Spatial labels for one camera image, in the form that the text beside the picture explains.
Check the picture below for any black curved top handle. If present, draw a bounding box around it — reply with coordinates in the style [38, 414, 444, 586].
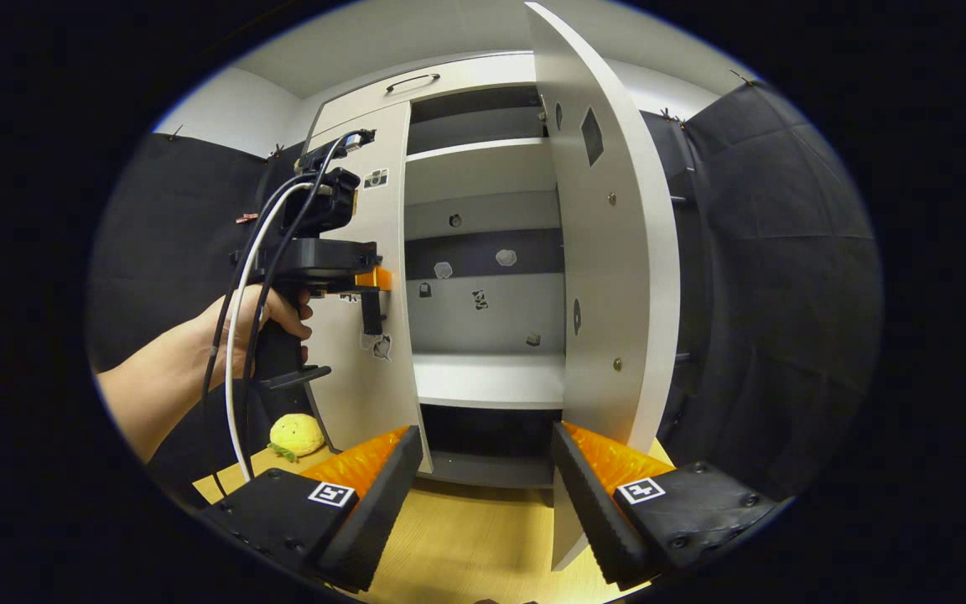
[384, 73, 442, 94]

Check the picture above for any black cable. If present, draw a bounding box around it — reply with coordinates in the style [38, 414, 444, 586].
[200, 172, 308, 497]
[240, 130, 366, 404]

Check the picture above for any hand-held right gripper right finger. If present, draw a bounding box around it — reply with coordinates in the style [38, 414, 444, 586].
[550, 421, 794, 588]

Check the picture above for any grey double-door shoe cabinet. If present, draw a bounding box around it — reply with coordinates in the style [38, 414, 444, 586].
[303, 0, 682, 573]

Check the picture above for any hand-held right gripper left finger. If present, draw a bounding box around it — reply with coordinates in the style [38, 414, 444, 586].
[202, 425, 423, 592]

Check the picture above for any black backdrop cloth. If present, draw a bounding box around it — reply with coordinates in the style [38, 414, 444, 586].
[641, 80, 884, 502]
[89, 133, 316, 504]

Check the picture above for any grey cabinet door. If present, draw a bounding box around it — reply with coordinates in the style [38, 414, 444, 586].
[305, 101, 434, 476]
[524, 0, 682, 573]

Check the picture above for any white cable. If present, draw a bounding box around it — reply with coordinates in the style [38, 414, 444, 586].
[224, 180, 320, 481]

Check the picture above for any yellow plush toy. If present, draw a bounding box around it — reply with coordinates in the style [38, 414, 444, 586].
[268, 413, 326, 462]

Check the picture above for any white cabinet shelf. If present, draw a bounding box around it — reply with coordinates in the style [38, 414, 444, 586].
[405, 138, 557, 207]
[411, 351, 569, 411]

